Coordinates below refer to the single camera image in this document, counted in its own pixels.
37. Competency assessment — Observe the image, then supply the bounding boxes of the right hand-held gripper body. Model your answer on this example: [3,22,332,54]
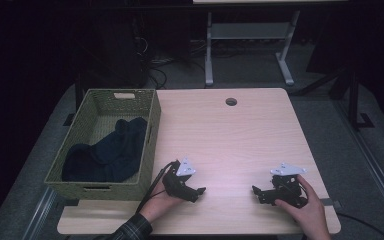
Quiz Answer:
[261,162,310,210]

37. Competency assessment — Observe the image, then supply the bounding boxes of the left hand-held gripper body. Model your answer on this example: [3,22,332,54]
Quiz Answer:
[161,157,198,203]

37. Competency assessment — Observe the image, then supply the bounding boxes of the person's left hand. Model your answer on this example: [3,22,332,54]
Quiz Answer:
[139,185,183,224]

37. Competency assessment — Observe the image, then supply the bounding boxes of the person's right hand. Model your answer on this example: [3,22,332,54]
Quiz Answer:
[274,174,328,235]

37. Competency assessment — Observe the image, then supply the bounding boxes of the dark blue cloth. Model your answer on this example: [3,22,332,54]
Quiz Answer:
[61,116,148,184]

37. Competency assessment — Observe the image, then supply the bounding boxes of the green woven basket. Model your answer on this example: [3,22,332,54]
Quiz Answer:
[43,88,162,202]

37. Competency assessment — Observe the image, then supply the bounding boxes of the black metal stand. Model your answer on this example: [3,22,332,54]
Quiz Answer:
[293,64,376,132]

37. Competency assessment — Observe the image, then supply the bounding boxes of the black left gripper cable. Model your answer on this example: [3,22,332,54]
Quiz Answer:
[134,160,181,215]

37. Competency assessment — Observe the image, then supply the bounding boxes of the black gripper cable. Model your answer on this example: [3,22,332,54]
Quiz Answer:
[335,211,384,240]
[134,160,181,215]

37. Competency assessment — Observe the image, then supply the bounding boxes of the grey table edge bracket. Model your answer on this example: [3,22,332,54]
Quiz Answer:
[319,197,343,210]

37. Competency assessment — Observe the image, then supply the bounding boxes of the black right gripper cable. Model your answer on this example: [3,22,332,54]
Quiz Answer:
[335,211,384,240]

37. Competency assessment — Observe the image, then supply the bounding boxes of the aluminium floor rail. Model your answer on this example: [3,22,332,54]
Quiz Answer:
[332,98,384,232]
[21,185,60,240]

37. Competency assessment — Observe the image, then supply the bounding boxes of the black floor cables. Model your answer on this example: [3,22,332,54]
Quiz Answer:
[132,19,208,90]

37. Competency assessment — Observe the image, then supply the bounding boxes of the white metal desk frame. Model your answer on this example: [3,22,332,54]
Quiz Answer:
[204,9,302,88]

